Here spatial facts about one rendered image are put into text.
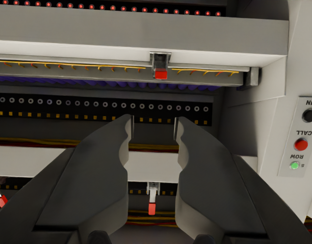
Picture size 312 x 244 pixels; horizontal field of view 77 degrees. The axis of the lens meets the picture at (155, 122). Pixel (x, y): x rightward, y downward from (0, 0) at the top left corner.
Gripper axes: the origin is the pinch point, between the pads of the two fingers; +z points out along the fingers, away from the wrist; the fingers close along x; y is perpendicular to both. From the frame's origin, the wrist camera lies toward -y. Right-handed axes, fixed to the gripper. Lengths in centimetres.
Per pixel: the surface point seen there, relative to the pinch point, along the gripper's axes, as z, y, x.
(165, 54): 14.9, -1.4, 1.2
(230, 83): 19.0, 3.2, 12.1
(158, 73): 8.2, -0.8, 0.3
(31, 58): 18.2, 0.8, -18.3
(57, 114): 26.8, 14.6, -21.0
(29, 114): 26.7, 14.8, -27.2
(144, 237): 14.2, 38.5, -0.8
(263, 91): 16.3, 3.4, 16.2
